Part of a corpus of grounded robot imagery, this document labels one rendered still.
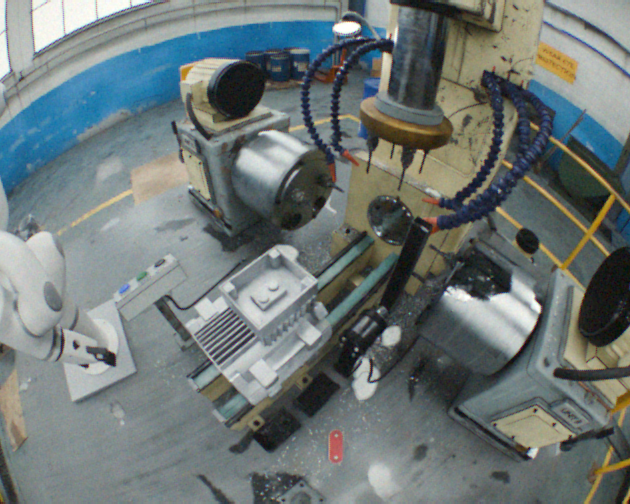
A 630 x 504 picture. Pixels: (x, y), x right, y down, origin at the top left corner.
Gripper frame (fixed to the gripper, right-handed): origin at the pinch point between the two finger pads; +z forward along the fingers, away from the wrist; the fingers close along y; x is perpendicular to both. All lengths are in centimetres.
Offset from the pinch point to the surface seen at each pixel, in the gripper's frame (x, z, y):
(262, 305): -2.2, -10.4, -41.3
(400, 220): -21, 4, -77
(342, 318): -3, 11, -57
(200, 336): 0.3, -8.7, -30.1
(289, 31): -634, 115, -161
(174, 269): -16.5, -2.8, -23.6
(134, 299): -10.9, -4.2, -14.3
